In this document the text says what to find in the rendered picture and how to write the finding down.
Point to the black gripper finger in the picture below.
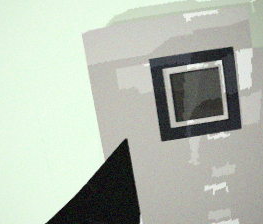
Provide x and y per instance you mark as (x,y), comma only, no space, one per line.
(109,197)

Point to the white panel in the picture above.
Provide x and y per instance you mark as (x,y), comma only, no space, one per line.
(50,143)

